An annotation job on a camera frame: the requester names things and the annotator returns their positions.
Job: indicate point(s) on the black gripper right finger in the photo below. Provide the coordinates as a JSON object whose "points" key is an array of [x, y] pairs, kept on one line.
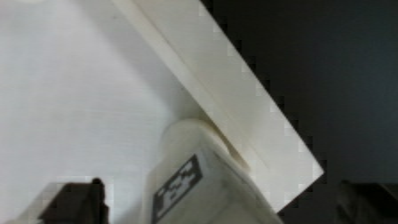
{"points": [[366, 203]]}

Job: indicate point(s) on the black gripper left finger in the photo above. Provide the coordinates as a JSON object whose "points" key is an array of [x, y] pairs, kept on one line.
{"points": [[76, 206]]}

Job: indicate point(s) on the white table leg with tag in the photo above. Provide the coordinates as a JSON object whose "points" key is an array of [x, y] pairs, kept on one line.
{"points": [[199, 191]]}

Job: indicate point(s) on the white square tabletop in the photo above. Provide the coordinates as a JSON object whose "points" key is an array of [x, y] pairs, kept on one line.
{"points": [[117, 65]]}

